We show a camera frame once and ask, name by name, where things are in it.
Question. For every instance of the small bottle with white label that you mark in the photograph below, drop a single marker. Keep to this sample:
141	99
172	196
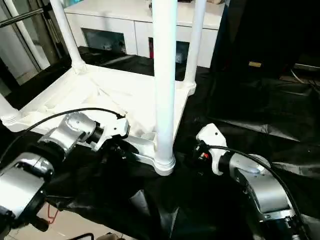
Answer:
179	57

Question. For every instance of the grey curtain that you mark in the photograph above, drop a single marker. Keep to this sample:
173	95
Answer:
57	32

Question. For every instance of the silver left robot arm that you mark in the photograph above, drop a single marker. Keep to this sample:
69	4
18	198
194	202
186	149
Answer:
25	180

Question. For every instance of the grey metal rod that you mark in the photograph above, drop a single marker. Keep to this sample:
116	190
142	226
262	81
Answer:
22	17

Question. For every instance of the white cabinet with glass doors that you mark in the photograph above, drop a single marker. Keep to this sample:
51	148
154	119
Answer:
112	15

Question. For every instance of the white upright pipe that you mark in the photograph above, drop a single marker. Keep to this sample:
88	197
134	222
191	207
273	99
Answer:
27	35

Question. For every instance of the long black bar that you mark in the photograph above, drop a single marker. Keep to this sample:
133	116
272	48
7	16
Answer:
307	67

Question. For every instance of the dark rounded robot body part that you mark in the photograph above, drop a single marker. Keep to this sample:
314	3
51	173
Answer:
110	236

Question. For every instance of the black backdrop cloth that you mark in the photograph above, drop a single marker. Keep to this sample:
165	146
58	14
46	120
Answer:
270	30

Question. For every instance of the black folding table frame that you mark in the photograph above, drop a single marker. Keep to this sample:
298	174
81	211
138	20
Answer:
37	222

